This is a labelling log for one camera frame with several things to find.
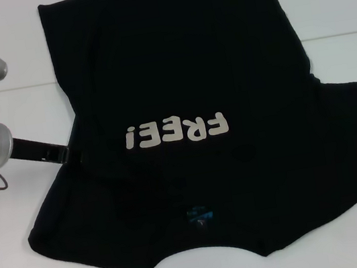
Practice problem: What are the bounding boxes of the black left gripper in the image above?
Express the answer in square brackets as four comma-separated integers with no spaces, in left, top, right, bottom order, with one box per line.
[8,128,70,173]

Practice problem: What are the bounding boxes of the black t-shirt with FREE print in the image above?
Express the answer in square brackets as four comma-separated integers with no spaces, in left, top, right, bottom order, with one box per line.
[0,0,357,268]

